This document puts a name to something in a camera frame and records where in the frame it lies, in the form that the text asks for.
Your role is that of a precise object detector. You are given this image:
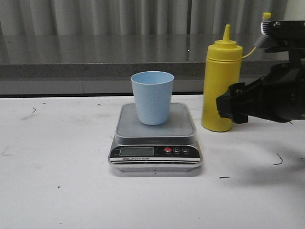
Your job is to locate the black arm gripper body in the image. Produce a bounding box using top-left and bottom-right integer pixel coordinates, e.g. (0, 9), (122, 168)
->
(246, 20), (305, 123)

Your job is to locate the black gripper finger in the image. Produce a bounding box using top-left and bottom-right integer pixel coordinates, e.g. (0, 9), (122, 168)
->
(216, 83), (248, 124)

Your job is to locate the yellow squeeze bottle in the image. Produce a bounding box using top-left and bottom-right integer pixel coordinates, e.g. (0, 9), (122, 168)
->
(202, 24), (256, 132)

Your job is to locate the light blue plastic cup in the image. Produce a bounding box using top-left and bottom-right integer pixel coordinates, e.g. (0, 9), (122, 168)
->
(131, 71), (174, 125)

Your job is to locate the silver digital kitchen scale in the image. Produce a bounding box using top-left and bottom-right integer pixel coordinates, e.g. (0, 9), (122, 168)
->
(108, 103), (203, 172)

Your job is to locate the grey stone counter ledge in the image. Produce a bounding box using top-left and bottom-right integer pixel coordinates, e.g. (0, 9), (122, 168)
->
(0, 33), (305, 96)

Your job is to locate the white pleated curtain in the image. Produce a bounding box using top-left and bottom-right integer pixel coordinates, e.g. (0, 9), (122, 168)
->
(0, 0), (305, 36)

